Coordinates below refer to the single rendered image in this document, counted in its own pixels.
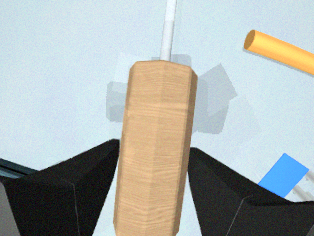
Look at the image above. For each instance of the yellow-orange cylinder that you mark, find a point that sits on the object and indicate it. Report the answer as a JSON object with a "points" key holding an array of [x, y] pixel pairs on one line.
{"points": [[281, 50]]}

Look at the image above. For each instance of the blue flat strip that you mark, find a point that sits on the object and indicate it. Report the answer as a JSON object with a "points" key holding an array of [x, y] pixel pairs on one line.
{"points": [[283, 176]]}

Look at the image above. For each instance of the tool with tan handle and white shaft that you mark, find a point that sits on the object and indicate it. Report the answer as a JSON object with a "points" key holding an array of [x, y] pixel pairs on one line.
{"points": [[155, 142]]}

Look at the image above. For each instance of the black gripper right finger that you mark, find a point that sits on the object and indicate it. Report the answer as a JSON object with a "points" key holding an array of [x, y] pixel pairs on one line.
{"points": [[228, 204]]}

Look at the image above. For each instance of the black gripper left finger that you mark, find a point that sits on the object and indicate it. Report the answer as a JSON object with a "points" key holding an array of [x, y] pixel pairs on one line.
{"points": [[61, 200]]}

